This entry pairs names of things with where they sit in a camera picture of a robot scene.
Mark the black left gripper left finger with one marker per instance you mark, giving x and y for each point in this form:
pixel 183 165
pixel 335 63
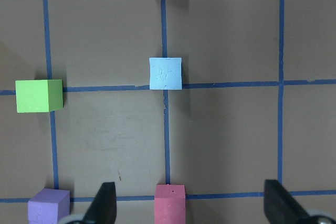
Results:
pixel 104 206

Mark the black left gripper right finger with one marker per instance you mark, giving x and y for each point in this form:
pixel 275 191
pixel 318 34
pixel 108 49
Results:
pixel 280 206

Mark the purple foam block near base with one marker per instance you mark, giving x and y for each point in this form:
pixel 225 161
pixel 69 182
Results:
pixel 49 206

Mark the pink foam block near base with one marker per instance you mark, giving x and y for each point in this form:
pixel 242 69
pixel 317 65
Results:
pixel 170 204

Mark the green foam block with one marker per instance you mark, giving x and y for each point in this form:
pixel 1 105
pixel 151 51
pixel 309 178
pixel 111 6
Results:
pixel 35 96

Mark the light blue centre foam block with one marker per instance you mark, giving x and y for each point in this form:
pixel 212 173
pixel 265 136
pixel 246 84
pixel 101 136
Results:
pixel 165 73

